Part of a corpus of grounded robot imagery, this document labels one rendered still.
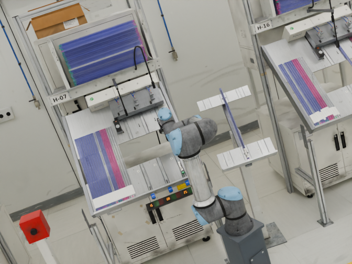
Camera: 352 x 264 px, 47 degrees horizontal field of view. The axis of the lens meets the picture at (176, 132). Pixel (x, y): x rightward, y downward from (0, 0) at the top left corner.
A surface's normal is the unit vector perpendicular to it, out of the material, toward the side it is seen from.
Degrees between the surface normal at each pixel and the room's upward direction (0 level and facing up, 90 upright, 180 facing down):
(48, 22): 80
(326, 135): 90
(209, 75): 90
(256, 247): 90
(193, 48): 90
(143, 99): 45
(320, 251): 0
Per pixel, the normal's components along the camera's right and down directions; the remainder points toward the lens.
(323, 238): -0.29, -0.89
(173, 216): 0.21, 0.29
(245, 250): 0.52, 0.15
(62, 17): 0.19, 0.03
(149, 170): -0.05, -0.43
